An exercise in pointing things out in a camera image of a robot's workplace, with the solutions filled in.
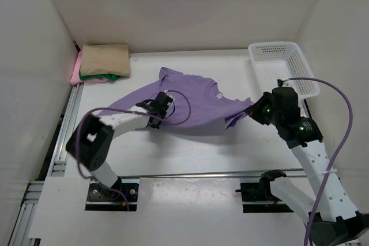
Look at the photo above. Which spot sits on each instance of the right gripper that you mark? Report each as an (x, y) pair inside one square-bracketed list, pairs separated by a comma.
[(254, 110)]

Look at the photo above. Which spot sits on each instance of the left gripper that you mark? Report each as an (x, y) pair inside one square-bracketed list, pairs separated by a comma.
[(155, 125)]

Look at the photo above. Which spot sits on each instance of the purple t shirt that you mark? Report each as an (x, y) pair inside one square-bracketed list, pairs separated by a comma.
[(199, 105)]

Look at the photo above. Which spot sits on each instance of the green t shirt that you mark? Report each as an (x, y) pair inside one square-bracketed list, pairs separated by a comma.
[(99, 77)]

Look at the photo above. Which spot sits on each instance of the beige t shirt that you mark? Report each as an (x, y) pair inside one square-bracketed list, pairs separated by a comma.
[(111, 59)]

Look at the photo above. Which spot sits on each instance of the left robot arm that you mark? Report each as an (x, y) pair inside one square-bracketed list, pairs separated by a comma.
[(90, 143)]

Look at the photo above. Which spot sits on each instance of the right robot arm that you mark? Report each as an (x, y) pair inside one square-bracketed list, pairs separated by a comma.
[(331, 218)]

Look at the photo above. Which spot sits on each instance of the white plastic basket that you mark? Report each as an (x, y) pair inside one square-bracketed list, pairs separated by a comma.
[(282, 60)]

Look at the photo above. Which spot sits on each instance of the folded pink t shirt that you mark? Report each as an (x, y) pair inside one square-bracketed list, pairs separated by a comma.
[(75, 78)]

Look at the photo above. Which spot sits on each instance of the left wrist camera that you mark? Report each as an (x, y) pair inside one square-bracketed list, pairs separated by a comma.
[(159, 105)]

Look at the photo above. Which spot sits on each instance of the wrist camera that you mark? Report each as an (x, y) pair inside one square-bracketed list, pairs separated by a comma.
[(285, 99), (159, 105)]

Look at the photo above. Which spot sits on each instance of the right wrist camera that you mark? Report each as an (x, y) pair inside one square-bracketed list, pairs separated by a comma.
[(285, 99)]

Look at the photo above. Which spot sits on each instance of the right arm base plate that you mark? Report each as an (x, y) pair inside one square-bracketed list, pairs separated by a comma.
[(254, 200)]

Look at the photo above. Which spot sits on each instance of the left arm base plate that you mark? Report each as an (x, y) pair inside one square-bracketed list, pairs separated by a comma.
[(101, 199)]

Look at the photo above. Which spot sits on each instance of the aluminium frame rail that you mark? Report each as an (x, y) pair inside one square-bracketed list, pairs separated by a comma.
[(53, 166)]

